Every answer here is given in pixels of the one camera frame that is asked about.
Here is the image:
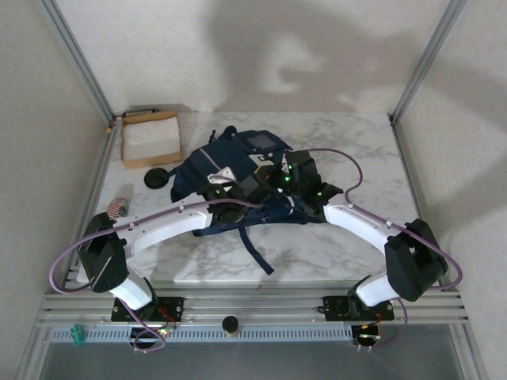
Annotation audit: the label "navy blue backpack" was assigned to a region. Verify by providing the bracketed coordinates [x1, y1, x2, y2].
[170, 125, 330, 276]

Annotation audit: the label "flag print pencil case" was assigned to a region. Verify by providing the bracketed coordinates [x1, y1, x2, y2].
[105, 196, 130, 218]

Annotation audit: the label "cardboard tray with white paper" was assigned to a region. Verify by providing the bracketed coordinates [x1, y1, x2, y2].
[120, 111, 183, 170]

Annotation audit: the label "black round lid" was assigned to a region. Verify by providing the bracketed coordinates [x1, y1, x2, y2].
[143, 166, 170, 190]

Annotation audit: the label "black cylindrical knob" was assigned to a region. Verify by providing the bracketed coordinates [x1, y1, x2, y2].
[221, 315, 240, 340]

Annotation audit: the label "black device with orange parts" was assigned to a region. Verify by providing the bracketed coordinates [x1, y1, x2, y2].
[121, 108, 162, 118]

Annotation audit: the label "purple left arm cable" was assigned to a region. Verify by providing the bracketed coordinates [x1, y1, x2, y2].
[49, 197, 266, 353]

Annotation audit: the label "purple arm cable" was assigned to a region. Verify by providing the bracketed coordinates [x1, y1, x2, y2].
[49, 197, 266, 353]
[307, 147, 464, 353]

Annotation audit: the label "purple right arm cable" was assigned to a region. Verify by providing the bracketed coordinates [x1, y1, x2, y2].
[307, 147, 464, 353]

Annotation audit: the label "aluminium table frame rails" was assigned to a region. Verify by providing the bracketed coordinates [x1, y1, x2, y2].
[35, 118, 472, 329]

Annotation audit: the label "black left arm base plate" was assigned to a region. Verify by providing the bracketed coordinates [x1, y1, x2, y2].
[110, 295, 185, 322]

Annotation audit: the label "grey slotted cable duct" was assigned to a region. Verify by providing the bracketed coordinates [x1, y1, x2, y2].
[52, 326, 353, 344]

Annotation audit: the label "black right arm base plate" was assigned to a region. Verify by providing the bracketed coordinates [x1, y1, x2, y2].
[322, 294, 396, 322]

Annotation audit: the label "aluminium corner post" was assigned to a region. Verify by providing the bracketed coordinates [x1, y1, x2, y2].
[390, 0, 468, 124]
[37, 0, 116, 124]

